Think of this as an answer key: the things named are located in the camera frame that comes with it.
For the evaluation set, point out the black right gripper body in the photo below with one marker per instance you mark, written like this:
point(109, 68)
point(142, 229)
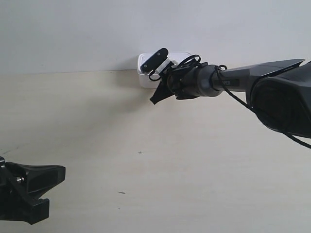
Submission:
point(183, 82)

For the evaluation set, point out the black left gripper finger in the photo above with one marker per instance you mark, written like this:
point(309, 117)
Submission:
point(37, 180)
point(34, 208)

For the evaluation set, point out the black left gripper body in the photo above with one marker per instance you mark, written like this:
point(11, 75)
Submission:
point(5, 177)

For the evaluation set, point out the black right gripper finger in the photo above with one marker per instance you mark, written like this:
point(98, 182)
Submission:
point(161, 93)

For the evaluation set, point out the white lidded plastic container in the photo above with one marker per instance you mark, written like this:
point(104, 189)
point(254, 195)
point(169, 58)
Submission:
point(144, 80)

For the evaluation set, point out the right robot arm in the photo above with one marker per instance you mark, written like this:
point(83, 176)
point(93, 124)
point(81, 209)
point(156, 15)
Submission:
point(278, 92)

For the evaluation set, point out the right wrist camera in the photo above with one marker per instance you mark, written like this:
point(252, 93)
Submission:
point(159, 63)

